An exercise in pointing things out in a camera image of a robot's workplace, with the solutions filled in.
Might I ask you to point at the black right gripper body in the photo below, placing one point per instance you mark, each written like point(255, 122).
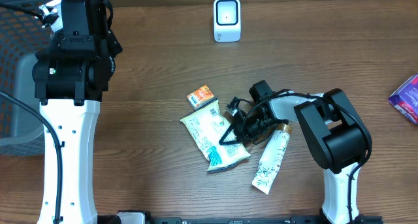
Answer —
point(255, 123)

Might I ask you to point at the gold wet wipes pack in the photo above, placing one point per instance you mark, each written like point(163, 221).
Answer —
point(206, 127)

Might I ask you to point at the white floral tube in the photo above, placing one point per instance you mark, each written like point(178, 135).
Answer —
point(272, 157)

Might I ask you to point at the small orange box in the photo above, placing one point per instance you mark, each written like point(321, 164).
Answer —
point(200, 97)

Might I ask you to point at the red purple snack packet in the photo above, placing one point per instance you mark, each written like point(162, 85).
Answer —
point(404, 99)

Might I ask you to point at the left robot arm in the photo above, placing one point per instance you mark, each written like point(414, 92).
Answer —
point(70, 78)

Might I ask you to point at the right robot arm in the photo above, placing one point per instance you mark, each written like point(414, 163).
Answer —
point(337, 139)

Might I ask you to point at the white barcode scanner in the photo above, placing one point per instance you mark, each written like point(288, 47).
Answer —
point(227, 20)

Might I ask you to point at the grey plastic mesh basket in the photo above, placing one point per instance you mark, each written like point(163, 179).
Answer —
point(22, 37)

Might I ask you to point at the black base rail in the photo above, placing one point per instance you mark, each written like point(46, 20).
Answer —
point(141, 217)

